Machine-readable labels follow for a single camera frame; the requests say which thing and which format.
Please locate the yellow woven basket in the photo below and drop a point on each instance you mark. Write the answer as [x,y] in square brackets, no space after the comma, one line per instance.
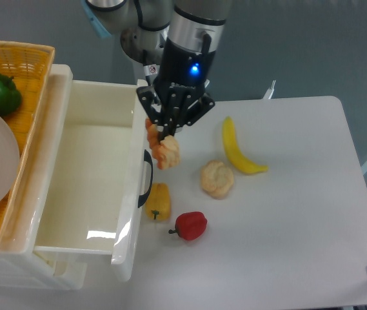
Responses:
[24,72]

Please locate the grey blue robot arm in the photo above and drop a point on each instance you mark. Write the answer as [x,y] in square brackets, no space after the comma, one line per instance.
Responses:
[117,17]

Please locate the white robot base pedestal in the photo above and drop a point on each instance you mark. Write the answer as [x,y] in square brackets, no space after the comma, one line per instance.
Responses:
[146,48]

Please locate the open white upper drawer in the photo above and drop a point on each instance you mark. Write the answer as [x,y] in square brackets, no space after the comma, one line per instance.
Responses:
[91,207]

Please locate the square toasted bread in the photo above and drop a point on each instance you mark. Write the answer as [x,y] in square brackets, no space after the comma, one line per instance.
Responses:
[166,152]

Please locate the yellow banana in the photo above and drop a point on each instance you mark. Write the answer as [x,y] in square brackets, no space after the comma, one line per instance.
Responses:
[233,152]

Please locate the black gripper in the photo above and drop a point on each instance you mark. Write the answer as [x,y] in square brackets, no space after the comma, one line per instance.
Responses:
[178,96]

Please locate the round bread roll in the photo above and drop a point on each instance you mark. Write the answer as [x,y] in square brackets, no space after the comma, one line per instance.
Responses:
[216,179]

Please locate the red bell pepper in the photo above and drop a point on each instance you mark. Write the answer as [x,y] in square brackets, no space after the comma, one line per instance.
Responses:
[190,225]

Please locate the yellow bell pepper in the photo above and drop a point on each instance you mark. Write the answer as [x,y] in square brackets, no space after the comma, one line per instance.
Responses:
[158,204]

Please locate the black drawer handle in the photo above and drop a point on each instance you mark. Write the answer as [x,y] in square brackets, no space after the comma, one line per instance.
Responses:
[148,178]

